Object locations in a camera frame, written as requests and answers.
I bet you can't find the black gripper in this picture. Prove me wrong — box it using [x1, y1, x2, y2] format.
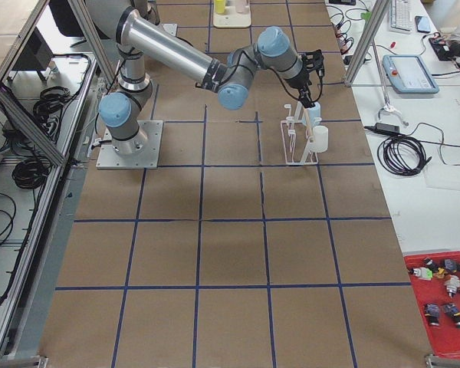
[283, 64, 315, 109]

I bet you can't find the light blue plastic cup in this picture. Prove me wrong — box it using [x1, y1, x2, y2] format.
[301, 102, 321, 127]

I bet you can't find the pale green plastic cup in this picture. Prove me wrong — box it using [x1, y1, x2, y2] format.
[311, 125, 329, 153]

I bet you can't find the pink plastic cup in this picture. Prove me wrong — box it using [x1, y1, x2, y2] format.
[235, 0, 248, 14]

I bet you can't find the yellow plastic cup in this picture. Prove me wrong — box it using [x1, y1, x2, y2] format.
[214, 0, 226, 15]

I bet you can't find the teach pendant tablet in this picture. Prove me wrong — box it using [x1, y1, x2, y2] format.
[382, 55, 439, 94]

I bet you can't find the cream plastic tray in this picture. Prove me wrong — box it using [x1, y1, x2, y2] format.
[212, 7, 251, 28]

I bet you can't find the white keyboard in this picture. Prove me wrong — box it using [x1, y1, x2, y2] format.
[389, 0, 413, 34]

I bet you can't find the black smartphone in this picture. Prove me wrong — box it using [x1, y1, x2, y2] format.
[415, 15, 431, 34]

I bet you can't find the red parts tray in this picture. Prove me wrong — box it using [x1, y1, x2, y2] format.
[404, 251, 460, 359]

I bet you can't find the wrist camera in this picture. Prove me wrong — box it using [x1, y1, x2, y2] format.
[301, 49, 325, 78]

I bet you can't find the white wire cup rack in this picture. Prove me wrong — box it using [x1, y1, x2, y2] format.
[280, 102, 319, 166]

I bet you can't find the aluminium frame post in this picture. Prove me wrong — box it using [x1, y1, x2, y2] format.
[344, 0, 391, 87]

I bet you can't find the coiled black cable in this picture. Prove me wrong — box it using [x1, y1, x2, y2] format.
[378, 134, 432, 176]

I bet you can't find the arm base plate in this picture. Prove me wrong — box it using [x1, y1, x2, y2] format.
[96, 120, 163, 169]

